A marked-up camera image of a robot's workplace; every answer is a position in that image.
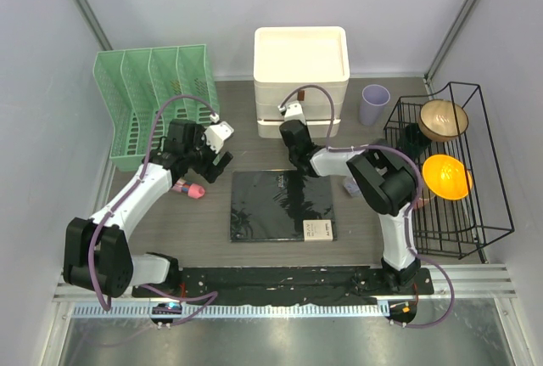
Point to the white drawer cabinet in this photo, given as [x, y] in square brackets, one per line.
[307, 54]

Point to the black wire rack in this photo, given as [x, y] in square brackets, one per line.
[459, 228]

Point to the wooden bowl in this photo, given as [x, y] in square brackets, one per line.
[442, 120]

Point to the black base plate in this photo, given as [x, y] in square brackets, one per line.
[288, 286]

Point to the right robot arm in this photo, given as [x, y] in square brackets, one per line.
[388, 181]

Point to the clear paperclip jar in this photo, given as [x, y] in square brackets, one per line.
[351, 187]

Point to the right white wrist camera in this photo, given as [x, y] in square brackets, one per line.
[292, 111]

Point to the white eraser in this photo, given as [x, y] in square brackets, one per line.
[317, 230]

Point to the pink cup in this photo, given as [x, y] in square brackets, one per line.
[423, 201]

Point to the green file organizer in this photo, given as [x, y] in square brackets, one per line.
[144, 89]

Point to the pink capped pen bundle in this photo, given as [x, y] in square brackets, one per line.
[191, 190]

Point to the orange bowl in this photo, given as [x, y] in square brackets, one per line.
[447, 177]

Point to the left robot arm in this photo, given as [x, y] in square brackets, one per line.
[96, 252]

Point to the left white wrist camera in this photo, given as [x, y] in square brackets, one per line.
[217, 133]

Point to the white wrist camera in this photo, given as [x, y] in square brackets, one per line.
[217, 133]
[292, 111]

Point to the purple cup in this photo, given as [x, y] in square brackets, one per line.
[374, 98]

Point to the black notebook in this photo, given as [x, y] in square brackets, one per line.
[272, 205]

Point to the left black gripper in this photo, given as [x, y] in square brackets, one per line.
[210, 171]

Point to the black cup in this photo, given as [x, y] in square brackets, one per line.
[412, 142]

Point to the white cable duct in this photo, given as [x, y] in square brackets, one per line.
[155, 309]

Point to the white drawer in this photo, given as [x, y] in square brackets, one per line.
[311, 111]
[275, 93]
[317, 129]

